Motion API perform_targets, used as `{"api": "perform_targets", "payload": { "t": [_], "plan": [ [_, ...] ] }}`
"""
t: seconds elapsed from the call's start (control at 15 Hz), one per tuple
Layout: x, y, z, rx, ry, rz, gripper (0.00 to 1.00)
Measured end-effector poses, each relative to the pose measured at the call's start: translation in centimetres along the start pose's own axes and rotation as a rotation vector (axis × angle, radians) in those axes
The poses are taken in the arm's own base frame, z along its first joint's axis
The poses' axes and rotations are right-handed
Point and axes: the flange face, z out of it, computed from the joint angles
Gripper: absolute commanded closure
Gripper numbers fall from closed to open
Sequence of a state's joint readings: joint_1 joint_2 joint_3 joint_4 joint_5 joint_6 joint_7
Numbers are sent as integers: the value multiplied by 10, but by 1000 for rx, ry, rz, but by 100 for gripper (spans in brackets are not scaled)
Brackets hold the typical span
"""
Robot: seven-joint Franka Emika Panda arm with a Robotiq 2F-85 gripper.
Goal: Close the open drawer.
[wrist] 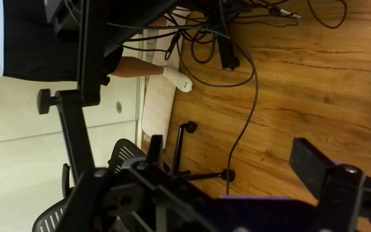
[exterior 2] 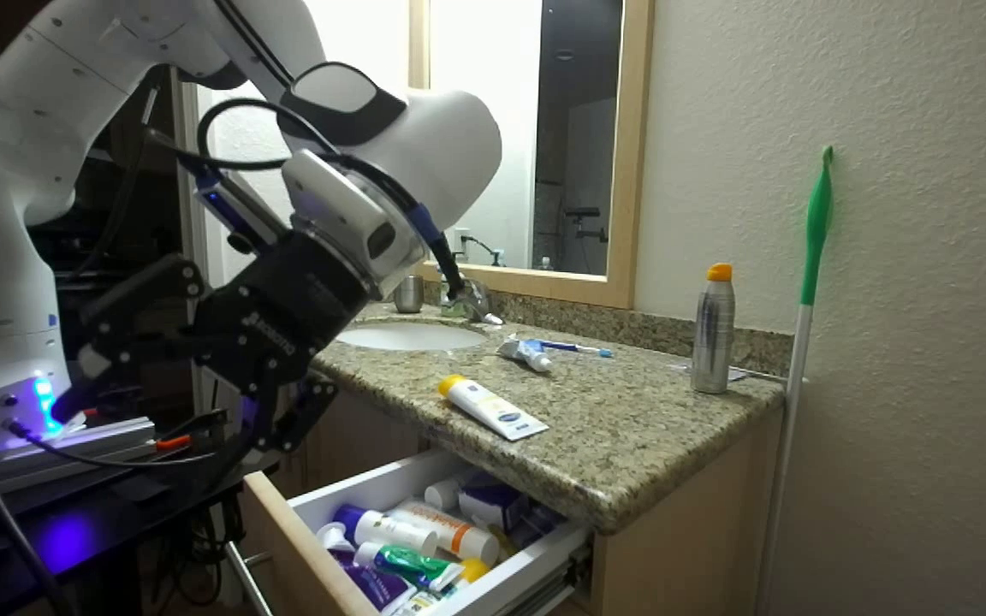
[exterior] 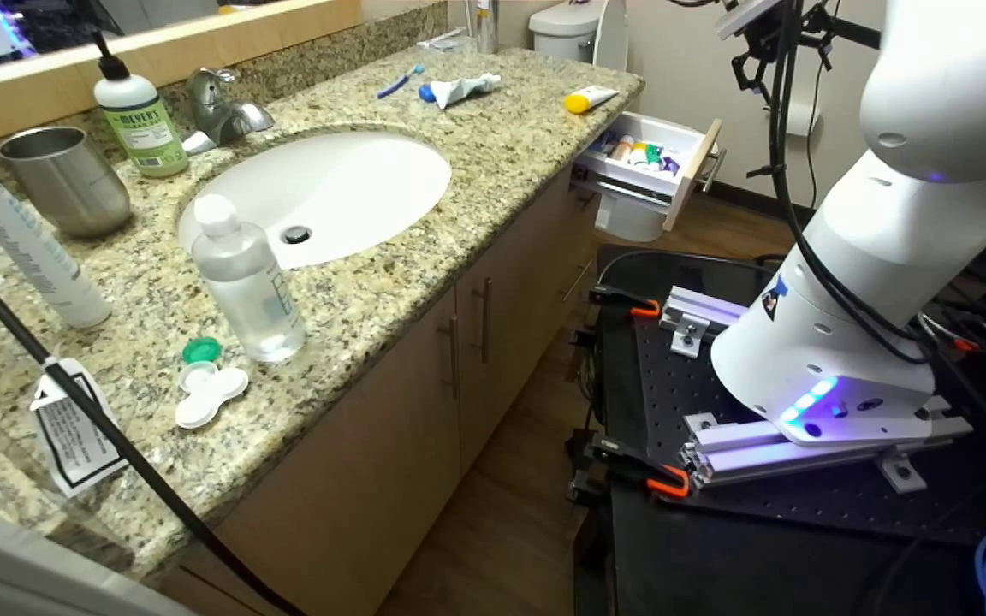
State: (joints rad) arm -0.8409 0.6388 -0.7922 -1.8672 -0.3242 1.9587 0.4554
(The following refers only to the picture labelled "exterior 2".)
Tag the grey toothpaste tube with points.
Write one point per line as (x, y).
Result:
(530, 357)

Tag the silver orange-capped spray can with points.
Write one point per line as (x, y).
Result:
(712, 334)

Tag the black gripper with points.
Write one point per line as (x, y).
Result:
(282, 308)

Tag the chrome faucet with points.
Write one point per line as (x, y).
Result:
(481, 305)

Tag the black robot cart table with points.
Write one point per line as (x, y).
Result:
(82, 525)

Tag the blue white toothbrush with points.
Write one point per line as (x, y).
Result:
(565, 347)

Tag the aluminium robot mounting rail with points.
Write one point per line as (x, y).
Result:
(61, 451)

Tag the grey metal cup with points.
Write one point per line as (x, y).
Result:
(405, 294)

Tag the purple packet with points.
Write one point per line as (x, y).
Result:
(375, 584)

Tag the white yellow-capped sunscreen tube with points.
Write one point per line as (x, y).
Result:
(494, 413)

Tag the granite top wooden vanity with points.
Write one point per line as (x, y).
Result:
(619, 423)

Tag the white bottle with blue cap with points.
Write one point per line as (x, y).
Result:
(392, 530)

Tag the green white tube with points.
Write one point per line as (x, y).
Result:
(412, 565)

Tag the dark blue box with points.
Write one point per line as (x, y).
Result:
(499, 509)

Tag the small yellow item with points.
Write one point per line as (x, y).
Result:
(473, 569)

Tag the small white bottle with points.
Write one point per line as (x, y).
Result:
(445, 493)

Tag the wooden white-lined drawer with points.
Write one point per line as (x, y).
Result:
(308, 558)

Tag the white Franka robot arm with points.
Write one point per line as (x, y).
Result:
(71, 123)

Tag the wood framed wall mirror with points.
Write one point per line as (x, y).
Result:
(585, 147)

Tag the white oval sink basin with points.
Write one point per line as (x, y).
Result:
(408, 338)

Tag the white orange lotion tube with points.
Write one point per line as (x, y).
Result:
(455, 530)

